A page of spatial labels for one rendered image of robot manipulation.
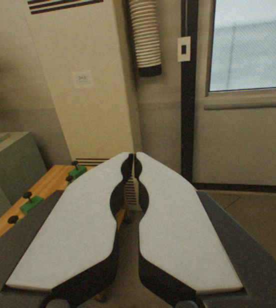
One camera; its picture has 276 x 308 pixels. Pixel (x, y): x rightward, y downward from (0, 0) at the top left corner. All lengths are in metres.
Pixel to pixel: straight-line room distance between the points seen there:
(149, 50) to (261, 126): 0.97
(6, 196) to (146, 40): 1.45
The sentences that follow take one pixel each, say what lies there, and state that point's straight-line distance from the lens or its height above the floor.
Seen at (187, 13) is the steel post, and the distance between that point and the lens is 1.38.
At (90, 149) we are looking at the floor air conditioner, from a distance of 1.51.
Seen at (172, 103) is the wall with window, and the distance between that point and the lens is 1.55.
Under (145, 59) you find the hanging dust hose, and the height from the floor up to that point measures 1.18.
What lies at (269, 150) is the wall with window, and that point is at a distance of 1.83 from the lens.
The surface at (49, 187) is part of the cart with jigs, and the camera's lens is 1.42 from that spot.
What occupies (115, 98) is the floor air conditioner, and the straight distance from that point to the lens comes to 1.29.
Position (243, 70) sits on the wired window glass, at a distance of 1.63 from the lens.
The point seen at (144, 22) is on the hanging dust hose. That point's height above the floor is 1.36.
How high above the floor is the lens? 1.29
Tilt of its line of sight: 30 degrees down
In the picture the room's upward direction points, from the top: 7 degrees counter-clockwise
